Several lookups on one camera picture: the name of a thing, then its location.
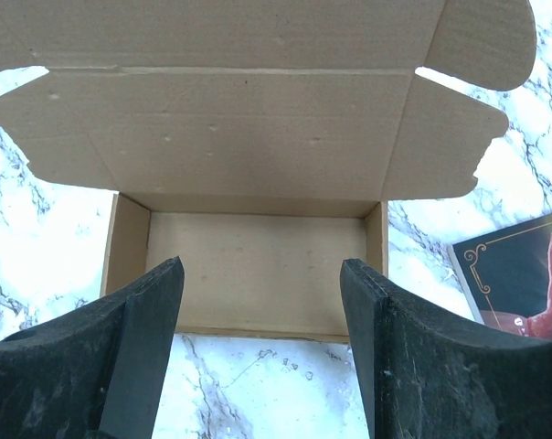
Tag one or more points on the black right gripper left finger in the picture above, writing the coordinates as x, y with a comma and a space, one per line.
97, 371

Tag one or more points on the dark book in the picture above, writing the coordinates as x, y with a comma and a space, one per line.
506, 276

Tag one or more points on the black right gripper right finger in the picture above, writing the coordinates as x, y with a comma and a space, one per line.
424, 372

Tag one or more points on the brown cardboard box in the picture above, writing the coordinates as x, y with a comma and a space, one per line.
258, 141

